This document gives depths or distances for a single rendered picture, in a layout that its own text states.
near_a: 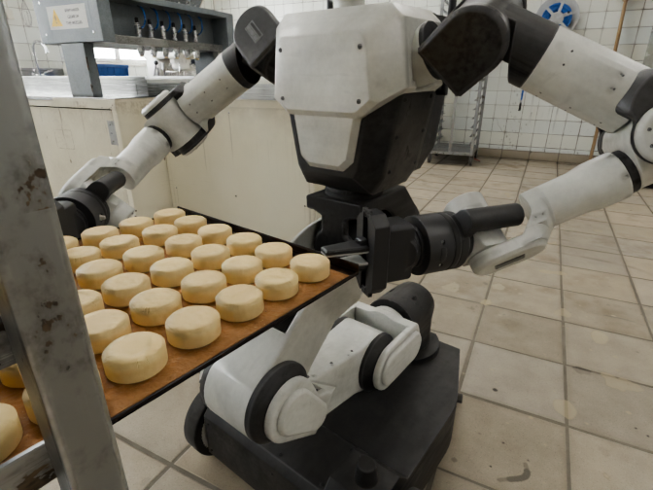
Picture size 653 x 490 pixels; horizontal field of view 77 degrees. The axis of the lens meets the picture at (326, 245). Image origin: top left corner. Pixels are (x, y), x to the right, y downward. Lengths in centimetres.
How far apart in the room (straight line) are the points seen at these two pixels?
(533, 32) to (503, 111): 476
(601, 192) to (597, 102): 12
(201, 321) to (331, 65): 46
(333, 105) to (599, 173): 40
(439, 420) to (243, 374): 53
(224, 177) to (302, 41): 100
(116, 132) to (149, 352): 141
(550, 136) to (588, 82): 476
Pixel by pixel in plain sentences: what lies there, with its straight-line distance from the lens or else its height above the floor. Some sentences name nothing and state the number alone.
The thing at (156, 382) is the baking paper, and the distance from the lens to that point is 38.
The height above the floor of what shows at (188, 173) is 55.
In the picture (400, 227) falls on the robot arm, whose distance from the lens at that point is 57.
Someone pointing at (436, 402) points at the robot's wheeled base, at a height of 17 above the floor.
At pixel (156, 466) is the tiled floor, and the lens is 126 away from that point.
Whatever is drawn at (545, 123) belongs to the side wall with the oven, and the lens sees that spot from 542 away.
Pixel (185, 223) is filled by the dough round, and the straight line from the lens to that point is 68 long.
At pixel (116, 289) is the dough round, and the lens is 50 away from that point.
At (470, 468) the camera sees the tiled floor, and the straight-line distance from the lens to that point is 124.
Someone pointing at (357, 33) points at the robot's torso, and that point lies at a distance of 68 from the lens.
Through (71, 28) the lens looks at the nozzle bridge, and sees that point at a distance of 183.
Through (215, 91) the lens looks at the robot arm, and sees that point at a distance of 97.
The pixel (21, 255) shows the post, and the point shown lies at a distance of 24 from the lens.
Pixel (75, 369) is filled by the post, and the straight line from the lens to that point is 27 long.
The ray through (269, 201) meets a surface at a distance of 157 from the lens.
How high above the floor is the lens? 91
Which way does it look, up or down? 22 degrees down
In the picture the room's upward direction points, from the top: straight up
